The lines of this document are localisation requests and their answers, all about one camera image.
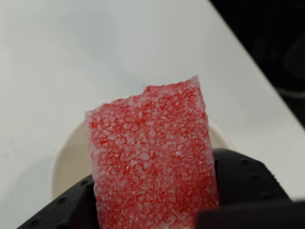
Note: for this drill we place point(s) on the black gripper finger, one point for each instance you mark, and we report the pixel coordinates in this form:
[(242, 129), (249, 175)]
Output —
[(71, 207), (243, 183)]

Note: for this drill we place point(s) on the red foam cube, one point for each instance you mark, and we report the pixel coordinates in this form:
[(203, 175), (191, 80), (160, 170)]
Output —
[(152, 152)]

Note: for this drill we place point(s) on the beige paper cup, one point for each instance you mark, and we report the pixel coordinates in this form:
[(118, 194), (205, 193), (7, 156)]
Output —
[(71, 155)]

